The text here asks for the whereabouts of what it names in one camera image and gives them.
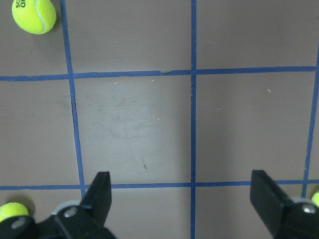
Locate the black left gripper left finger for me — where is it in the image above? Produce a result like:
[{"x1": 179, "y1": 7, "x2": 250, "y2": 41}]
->
[{"x1": 54, "y1": 172, "x2": 115, "y2": 239}]

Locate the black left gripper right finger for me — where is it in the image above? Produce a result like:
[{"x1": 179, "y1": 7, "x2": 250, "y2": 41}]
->
[{"x1": 250, "y1": 170, "x2": 319, "y2": 239}]

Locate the tennis ball between arm bases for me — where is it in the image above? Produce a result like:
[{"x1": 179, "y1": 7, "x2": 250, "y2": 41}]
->
[{"x1": 11, "y1": 0, "x2": 57, "y2": 34}]

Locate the tennis ball far table side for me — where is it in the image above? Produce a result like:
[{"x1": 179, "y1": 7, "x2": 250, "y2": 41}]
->
[{"x1": 311, "y1": 191, "x2": 319, "y2": 207}]

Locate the tennis ball by left base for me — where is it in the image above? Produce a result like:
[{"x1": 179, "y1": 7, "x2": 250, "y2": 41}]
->
[{"x1": 0, "y1": 202, "x2": 29, "y2": 222}]

